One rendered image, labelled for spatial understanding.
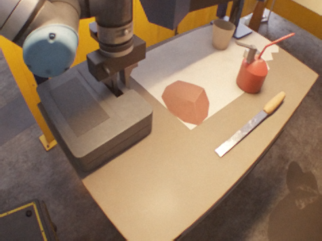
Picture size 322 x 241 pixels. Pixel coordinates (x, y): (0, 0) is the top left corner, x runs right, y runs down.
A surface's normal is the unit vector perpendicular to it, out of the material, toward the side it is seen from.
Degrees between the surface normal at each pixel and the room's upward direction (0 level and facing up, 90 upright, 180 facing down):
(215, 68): 0
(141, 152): 0
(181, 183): 0
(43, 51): 90
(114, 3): 90
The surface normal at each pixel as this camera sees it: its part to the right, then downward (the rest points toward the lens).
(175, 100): -0.40, -0.20
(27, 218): 0.06, -0.63
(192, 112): -0.12, 0.01
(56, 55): 0.25, 0.76
